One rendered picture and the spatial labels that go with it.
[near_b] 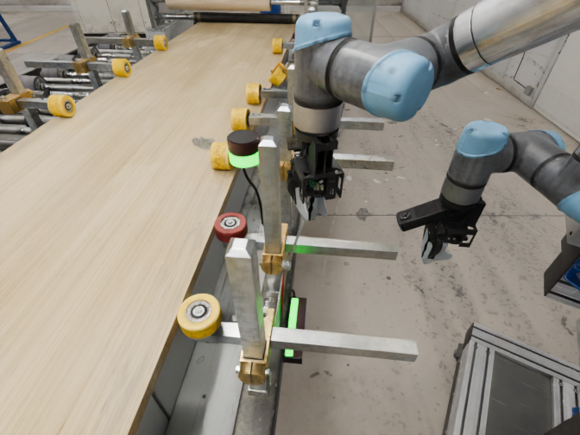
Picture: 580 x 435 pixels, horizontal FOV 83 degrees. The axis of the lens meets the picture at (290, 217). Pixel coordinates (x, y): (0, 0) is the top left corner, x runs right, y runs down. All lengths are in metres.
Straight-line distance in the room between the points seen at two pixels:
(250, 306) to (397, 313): 1.35
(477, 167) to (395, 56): 0.34
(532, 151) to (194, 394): 0.87
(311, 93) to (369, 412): 1.31
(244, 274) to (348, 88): 0.27
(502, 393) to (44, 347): 1.38
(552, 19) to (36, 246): 0.98
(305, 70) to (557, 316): 1.90
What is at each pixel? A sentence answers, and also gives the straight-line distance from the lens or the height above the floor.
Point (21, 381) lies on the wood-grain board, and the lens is 0.73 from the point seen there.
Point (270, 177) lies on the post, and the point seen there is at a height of 1.09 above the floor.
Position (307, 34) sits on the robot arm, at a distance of 0.47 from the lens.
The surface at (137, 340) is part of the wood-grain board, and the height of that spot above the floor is 0.90.
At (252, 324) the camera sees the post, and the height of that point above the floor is 0.97.
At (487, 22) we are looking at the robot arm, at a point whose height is 1.37.
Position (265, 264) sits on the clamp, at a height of 0.86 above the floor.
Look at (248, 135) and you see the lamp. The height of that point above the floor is 1.16.
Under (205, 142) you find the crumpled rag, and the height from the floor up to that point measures 0.92.
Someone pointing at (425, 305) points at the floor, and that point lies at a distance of 1.87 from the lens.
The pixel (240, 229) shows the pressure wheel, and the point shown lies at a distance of 0.79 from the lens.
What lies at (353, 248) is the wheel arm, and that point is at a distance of 0.82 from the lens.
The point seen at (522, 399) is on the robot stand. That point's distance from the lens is 1.54.
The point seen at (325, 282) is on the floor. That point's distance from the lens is 1.83.
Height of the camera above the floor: 1.44
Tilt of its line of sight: 41 degrees down
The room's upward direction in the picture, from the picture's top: straight up
